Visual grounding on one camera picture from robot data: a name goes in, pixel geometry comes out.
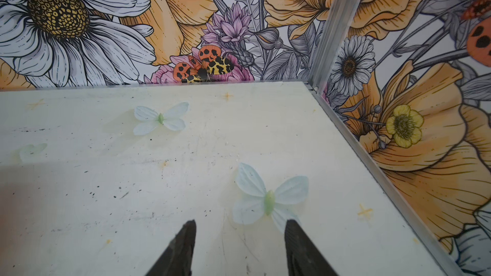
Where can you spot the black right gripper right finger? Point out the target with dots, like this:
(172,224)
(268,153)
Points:
(303,258)

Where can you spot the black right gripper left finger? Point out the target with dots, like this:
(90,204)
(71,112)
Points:
(177,258)

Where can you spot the aluminium corner post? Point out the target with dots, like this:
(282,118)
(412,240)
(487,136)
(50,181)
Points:
(334,32)

